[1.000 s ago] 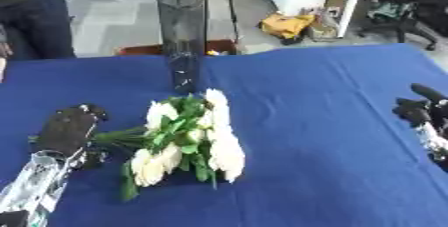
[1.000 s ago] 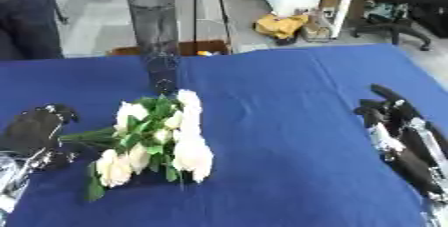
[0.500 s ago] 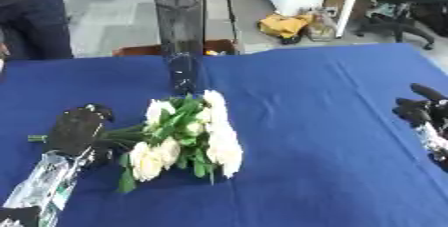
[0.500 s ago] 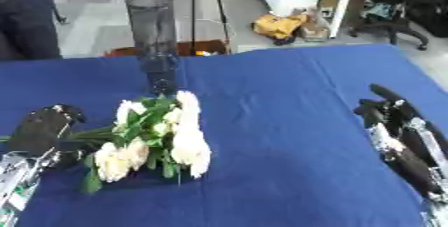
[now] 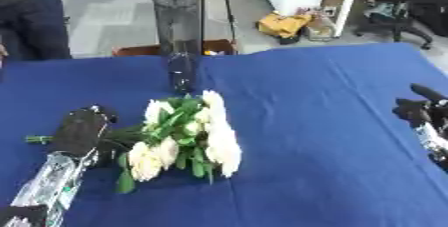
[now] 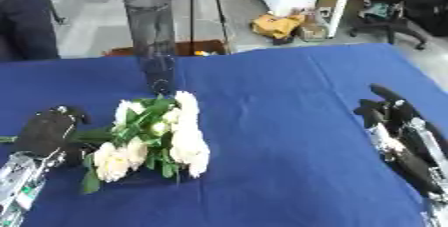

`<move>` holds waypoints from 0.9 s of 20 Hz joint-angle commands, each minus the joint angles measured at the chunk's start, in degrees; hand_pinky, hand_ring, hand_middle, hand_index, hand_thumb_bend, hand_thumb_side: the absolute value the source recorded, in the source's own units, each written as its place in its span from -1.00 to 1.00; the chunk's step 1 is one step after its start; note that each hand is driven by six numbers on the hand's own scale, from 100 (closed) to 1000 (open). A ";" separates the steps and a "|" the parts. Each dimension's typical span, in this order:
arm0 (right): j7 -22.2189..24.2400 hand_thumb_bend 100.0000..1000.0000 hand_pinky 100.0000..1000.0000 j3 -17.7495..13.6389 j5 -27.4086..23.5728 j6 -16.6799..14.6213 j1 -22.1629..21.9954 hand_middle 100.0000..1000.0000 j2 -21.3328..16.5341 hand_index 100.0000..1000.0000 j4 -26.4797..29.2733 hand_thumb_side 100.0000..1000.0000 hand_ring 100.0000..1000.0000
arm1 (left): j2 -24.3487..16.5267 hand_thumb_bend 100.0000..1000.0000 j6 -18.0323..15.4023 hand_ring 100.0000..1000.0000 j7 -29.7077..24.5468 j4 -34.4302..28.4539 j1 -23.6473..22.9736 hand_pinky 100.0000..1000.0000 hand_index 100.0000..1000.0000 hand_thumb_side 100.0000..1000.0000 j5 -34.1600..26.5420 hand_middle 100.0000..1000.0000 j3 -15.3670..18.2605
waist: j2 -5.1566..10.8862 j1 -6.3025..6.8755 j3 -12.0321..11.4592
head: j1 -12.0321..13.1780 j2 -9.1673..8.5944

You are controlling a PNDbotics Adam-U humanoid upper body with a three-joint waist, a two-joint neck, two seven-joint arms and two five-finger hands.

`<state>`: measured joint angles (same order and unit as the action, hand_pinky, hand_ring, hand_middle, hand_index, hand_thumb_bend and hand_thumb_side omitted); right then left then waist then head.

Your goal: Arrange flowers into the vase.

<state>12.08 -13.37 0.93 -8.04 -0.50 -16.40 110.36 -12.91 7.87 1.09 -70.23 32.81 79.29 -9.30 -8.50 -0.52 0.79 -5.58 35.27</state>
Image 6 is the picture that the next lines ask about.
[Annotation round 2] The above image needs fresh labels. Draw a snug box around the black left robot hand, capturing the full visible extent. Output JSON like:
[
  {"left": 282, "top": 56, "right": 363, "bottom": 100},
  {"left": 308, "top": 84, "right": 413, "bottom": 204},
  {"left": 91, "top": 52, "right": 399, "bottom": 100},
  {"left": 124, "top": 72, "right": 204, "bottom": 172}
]
[{"left": 14, "top": 105, "right": 93, "bottom": 167}]

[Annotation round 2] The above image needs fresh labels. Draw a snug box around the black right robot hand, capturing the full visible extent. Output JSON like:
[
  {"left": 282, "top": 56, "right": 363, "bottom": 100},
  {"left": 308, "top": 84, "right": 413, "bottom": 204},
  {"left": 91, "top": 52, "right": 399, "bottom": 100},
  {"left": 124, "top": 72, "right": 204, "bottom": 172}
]
[{"left": 351, "top": 83, "right": 448, "bottom": 199}]

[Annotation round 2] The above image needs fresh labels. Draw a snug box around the white flower bouquet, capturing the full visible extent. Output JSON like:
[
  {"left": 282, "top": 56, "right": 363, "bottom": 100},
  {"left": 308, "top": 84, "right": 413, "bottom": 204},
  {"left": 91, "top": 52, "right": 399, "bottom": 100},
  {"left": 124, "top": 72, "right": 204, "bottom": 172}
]
[{"left": 0, "top": 90, "right": 212, "bottom": 195}]

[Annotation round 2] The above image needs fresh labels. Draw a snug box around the dark transparent cylinder vase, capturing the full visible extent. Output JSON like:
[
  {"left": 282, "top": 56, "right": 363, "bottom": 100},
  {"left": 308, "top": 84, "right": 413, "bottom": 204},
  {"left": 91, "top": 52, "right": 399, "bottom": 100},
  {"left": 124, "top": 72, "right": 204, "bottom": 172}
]
[{"left": 122, "top": 0, "right": 179, "bottom": 97}]

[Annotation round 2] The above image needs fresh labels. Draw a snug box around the person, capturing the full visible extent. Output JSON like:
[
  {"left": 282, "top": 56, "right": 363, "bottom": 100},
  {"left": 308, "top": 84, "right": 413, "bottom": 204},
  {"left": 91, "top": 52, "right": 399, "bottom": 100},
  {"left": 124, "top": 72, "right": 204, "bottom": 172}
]
[{"left": 0, "top": 0, "right": 62, "bottom": 63}]

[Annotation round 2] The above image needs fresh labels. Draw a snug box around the black office chair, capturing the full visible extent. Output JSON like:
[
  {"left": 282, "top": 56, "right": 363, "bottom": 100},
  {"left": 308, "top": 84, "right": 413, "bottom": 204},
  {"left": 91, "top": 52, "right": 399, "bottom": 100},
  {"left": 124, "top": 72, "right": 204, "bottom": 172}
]
[{"left": 348, "top": 0, "right": 448, "bottom": 51}]

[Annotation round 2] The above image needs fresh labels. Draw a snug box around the brown open box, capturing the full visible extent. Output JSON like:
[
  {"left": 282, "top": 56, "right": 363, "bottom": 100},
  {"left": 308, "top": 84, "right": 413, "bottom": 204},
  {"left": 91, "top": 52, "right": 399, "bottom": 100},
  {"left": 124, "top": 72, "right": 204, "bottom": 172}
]
[{"left": 103, "top": 39, "right": 230, "bottom": 57}]

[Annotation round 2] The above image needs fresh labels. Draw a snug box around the small cardboard box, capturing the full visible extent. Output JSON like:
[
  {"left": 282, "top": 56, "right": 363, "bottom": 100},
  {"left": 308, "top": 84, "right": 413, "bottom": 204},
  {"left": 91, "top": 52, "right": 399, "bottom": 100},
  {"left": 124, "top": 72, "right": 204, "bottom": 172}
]
[{"left": 294, "top": 10, "right": 329, "bottom": 43}]

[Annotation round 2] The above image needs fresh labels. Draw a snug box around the black tripod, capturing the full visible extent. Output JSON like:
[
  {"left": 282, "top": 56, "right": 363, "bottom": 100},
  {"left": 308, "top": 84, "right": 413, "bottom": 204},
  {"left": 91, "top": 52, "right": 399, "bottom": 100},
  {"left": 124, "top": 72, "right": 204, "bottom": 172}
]
[{"left": 171, "top": 0, "right": 233, "bottom": 55}]

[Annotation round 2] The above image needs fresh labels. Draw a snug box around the yellow bag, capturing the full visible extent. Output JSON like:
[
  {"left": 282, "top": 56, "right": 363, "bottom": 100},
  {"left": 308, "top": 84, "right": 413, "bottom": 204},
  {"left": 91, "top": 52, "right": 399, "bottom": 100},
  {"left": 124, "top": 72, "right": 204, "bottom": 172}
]
[{"left": 250, "top": 12, "right": 307, "bottom": 41}]

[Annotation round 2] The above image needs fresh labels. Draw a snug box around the white post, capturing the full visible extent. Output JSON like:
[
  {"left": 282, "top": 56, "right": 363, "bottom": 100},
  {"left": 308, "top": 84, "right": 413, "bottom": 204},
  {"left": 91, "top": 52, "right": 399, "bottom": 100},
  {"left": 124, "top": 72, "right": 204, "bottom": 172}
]
[{"left": 323, "top": 0, "right": 361, "bottom": 39}]

